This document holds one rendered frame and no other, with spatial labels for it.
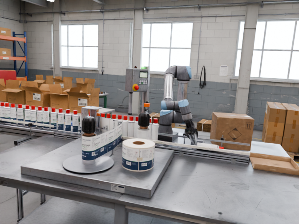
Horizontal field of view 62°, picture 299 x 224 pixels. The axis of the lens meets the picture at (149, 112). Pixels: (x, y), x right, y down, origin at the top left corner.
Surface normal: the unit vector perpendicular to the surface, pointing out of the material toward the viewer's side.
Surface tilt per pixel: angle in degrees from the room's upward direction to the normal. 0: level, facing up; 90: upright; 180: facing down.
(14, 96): 90
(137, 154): 90
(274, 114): 90
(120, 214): 90
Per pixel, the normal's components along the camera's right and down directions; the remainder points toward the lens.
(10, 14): 0.91, 0.11
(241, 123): -0.07, 0.17
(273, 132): -0.38, 0.18
